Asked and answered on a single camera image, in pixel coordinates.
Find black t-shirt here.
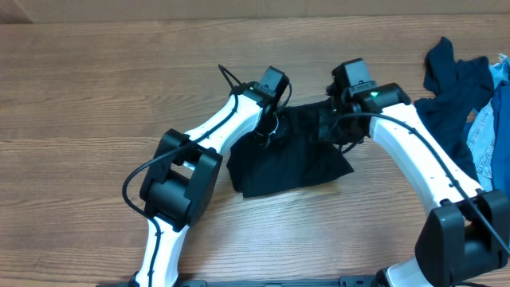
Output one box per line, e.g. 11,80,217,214
226,100,354,198

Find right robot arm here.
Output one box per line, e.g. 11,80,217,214
326,58,509,287

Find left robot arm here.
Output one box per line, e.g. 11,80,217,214
121,66,292,286

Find dark navy shirt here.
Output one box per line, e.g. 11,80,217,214
414,37,494,180

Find light blue denim jeans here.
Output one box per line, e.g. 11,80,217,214
467,54,509,191

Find blue garment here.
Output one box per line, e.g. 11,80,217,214
491,81,509,196

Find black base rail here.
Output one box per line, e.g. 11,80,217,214
95,274,451,287

